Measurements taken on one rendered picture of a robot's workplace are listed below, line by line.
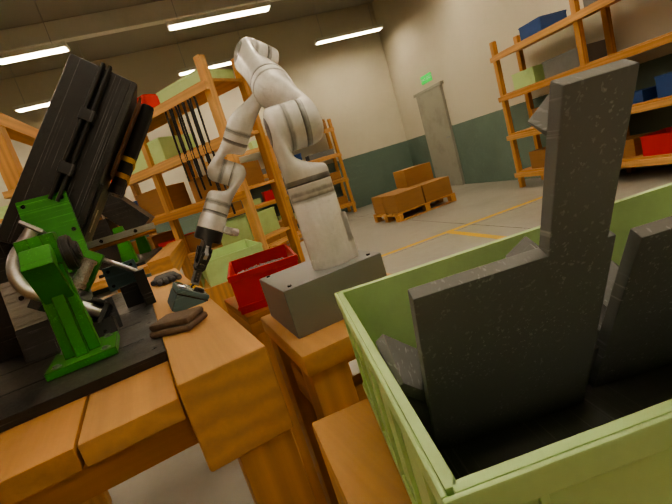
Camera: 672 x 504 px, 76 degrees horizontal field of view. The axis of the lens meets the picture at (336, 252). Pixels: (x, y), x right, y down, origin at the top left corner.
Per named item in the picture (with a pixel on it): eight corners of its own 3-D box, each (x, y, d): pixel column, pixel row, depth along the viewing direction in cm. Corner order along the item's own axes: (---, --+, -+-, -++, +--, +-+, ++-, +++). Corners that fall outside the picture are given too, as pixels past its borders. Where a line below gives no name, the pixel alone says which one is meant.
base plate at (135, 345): (148, 287, 179) (146, 283, 179) (169, 360, 80) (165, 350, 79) (34, 328, 163) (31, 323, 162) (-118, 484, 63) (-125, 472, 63)
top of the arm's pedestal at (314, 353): (379, 283, 112) (375, 269, 111) (458, 306, 83) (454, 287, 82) (264, 332, 101) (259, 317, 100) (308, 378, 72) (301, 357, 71)
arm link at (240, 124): (247, 142, 127) (219, 134, 123) (274, 50, 120) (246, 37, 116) (256, 149, 120) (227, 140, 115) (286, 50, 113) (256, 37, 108)
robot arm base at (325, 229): (343, 253, 95) (319, 179, 92) (363, 255, 87) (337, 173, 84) (306, 268, 92) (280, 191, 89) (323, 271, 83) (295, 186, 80)
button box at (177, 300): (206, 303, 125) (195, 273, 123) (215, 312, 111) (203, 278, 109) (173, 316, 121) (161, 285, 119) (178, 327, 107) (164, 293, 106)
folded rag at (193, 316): (149, 340, 90) (144, 327, 89) (171, 324, 97) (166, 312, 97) (190, 331, 87) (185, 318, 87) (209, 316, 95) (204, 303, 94)
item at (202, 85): (283, 317, 384) (190, 41, 339) (140, 326, 515) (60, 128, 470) (316, 293, 428) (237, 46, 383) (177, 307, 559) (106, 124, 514)
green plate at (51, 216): (99, 270, 117) (72, 199, 119) (94, 264, 110) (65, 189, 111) (52, 285, 113) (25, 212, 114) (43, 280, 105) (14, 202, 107)
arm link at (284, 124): (259, 104, 78) (289, 195, 81) (308, 90, 80) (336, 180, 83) (258, 114, 87) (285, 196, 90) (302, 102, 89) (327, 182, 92)
